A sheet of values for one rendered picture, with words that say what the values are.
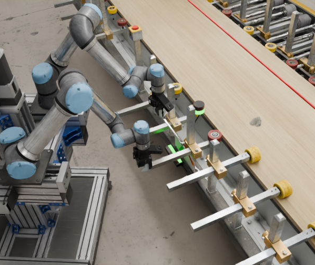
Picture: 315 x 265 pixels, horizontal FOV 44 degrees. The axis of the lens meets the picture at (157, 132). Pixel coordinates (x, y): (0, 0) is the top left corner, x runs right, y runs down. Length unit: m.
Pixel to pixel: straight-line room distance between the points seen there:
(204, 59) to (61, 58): 1.05
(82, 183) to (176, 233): 0.78
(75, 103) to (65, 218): 1.35
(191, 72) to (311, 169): 1.04
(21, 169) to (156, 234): 1.38
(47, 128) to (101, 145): 1.82
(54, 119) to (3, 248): 1.34
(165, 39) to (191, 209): 1.31
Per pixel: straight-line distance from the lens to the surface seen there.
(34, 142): 1.72
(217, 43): 2.98
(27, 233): 2.82
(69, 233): 2.73
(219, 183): 2.35
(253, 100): 2.47
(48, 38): 5.13
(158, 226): 2.90
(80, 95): 1.58
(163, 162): 2.14
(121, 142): 1.87
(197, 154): 2.18
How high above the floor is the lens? 2.47
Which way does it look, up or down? 45 degrees down
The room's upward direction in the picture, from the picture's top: 4 degrees counter-clockwise
